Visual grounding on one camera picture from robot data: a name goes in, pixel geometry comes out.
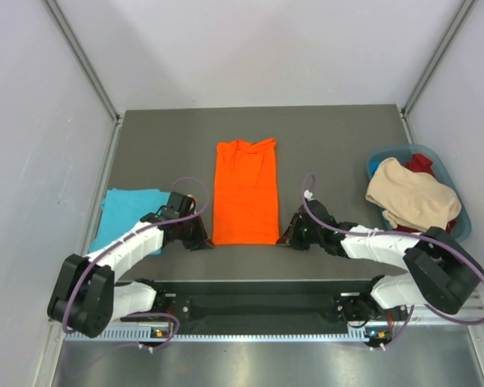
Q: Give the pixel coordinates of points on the orange t-shirt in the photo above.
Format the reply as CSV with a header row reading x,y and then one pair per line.
x,y
246,202

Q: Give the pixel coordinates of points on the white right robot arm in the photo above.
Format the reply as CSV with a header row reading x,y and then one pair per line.
x,y
437,272

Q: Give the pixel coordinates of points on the grey slotted cable duct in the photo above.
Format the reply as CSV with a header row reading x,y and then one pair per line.
x,y
147,334

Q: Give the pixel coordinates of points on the folded light blue t-shirt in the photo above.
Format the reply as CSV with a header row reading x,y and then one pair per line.
x,y
122,209

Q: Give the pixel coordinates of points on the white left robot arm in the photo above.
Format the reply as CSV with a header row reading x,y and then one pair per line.
x,y
86,296

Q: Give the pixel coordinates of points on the blue t-shirt in basket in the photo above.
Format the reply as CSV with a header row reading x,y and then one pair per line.
x,y
373,166

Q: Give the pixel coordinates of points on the beige t-shirt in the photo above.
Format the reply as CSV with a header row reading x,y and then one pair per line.
x,y
414,200

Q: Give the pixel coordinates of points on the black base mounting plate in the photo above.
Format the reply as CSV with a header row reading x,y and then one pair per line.
x,y
319,294

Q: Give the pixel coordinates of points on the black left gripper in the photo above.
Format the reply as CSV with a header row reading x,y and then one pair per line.
x,y
201,241

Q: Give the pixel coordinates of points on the dark red t-shirt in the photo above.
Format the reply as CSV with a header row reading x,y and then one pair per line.
x,y
421,164

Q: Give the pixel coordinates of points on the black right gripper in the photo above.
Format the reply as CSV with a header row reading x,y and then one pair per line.
x,y
290,238

